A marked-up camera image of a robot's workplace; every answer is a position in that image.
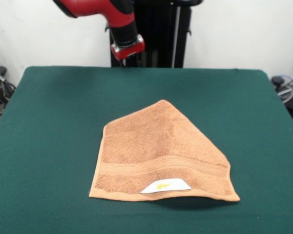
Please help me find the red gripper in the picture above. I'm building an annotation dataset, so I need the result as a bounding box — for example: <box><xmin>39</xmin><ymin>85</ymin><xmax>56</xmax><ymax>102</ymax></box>
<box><xmin>110</xmin><ymin>34</ymin><xmax>146</xmax><ymax>68</ymax></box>

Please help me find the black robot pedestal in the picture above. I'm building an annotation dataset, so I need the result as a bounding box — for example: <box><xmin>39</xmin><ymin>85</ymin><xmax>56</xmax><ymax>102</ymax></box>
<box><xmin>104</xmin><ymin>0</ymin><xmax>205</xmax><ymax>68</ymax></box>

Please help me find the dark green table cloth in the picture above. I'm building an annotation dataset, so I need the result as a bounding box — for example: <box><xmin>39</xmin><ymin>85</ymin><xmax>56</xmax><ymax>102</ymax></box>
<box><xmin>0</xmin><ymin>66</ymin><xmax>293</xmax><ymax>234</ymax></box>

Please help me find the orange terry towel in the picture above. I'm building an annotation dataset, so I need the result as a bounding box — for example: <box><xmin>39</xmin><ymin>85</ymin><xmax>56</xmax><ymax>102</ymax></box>
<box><xmin>88</xmin><ymin>99</ymin><xmax>241</xmax><ymax>202</ymax></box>

